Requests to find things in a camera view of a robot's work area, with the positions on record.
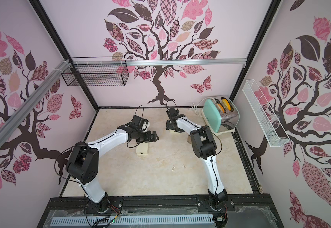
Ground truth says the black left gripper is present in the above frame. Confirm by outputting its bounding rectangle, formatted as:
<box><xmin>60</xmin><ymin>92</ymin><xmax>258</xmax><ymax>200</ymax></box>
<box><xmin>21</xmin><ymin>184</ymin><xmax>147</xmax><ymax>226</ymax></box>
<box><xmin>134</xmin><ymin>130</ymin><xmax>158</xmax><ymax>144</ymax></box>

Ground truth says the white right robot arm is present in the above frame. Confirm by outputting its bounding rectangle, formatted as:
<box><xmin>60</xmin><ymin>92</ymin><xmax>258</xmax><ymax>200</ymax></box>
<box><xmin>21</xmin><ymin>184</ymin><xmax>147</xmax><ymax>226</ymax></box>
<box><xmin>166</xmin><ymin>108</ymin><xmax>228</xmax><ymax>210</ymax></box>

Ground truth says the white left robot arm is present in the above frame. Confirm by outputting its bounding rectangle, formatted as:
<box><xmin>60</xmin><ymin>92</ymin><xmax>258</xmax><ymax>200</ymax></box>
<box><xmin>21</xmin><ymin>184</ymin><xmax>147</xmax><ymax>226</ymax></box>
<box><xmin>66</xmin><ymin>125</ymin><xmax>159</xmax><ymax>213</ymax></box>

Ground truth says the small cream square box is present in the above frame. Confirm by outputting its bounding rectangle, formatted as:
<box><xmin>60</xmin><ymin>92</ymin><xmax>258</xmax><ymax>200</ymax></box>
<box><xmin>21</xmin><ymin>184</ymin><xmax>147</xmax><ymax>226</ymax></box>
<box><xmin>169</xmin><ymin>127</ymin><xmax>184</xmax><ymax>133</ymax></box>

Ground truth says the brown spice jar black lid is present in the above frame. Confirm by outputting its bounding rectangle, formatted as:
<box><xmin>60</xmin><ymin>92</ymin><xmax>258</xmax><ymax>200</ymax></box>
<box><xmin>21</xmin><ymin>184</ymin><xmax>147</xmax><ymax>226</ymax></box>
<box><xmin>187</xmin><ymin>135</ymin><xmax>192</xmax><ymax>144</ymax></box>

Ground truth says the mint green toaster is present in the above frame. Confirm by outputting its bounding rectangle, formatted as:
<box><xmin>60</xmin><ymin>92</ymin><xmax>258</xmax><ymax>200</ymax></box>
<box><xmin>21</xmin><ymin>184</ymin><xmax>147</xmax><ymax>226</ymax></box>
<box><xmin>201</xmin><ymin>96</ymin><xmax>240</xmax><ymax>135</ymax></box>

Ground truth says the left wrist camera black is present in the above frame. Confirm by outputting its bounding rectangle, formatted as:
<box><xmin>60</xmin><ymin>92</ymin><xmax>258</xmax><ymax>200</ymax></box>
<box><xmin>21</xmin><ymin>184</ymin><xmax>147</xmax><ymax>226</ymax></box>
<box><xmin>130</xmin><ymin>115</ymin><xmax>149</xmax><ymax>131</ymax></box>

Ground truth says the white toaster cable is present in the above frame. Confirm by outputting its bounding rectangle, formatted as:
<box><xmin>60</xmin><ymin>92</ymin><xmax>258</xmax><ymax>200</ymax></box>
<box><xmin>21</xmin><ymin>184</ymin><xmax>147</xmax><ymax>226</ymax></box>
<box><xmin>190</xmin><ymin>102</ymin><xmax>204</xmax><ymax>118</ymax></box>

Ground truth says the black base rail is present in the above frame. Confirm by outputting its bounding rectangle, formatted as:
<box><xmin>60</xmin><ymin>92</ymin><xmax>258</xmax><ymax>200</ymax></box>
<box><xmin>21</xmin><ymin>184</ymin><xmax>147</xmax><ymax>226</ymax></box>
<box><xmin>42</xmin><ymin>194</ymin><xmax>278</xmax><ymax>218</ymax></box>

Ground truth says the black wire basket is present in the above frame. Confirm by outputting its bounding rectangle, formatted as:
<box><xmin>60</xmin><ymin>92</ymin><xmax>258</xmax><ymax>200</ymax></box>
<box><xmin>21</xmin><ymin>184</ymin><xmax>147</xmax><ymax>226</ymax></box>
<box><xmin>61</xmin><ymin>57</ymin><xmax>130</xmax><ymax>86</ymax></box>

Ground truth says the white wire shelf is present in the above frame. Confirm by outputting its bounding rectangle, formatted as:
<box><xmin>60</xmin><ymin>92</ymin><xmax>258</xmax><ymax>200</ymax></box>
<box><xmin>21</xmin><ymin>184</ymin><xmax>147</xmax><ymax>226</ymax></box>
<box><xmin>243</xmin><ymin>79</ymin><xmax>291</xmax><ymax>147</ymax></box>

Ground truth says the white slotted cable duct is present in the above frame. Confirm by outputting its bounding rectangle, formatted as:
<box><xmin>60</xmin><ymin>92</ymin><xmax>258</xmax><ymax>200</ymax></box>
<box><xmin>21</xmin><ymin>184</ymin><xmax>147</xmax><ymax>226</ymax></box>
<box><xmin>49</xmin><ymin>214</ymin><xmax>214</xmax><ymax>228</ymax></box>

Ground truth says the aluminium rail back wall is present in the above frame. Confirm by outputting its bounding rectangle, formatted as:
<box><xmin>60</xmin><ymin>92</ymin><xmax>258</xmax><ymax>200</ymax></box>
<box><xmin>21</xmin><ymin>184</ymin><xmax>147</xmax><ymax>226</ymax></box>
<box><xmin>73</xmin><ymin>59</ymin><xmax>247</xmax><ymax>66</ymax></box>

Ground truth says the aluminium rail wall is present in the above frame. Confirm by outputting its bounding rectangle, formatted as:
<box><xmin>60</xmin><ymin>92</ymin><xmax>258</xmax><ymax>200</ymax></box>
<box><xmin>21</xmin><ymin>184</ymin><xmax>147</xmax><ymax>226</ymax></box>
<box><xmin>0</xmin><ymin>60</ymin><xmax>69</xmax><ymax>148</ymax></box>
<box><xmin>73</xmin><ymin>59</ymin><xmax>247</xmax><ymax>66</ymax></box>

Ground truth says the black right corner post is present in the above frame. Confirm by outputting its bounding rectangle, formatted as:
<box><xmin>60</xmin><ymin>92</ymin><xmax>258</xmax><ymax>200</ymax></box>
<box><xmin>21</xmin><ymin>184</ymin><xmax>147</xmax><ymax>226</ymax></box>
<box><xmin>230</xmin><ymin>0</ymin><xmax>282</xmax><ymax>101</ymax></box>

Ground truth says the aluminium rail left wall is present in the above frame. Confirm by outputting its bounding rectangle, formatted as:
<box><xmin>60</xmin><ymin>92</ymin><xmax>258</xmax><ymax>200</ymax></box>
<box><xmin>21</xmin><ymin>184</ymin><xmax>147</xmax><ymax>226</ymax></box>
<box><xmin>0</xmin><ymin>60</ymin><xmax>69</xmax><ymax>148</ymax></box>

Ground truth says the black corner frame post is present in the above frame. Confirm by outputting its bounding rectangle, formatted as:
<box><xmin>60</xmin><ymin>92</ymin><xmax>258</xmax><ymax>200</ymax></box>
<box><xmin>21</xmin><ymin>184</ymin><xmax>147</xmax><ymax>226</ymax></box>
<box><xmin>29</xmin><ymin>0</ymin><xmax>99</xmax><ymax>111</ymax></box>

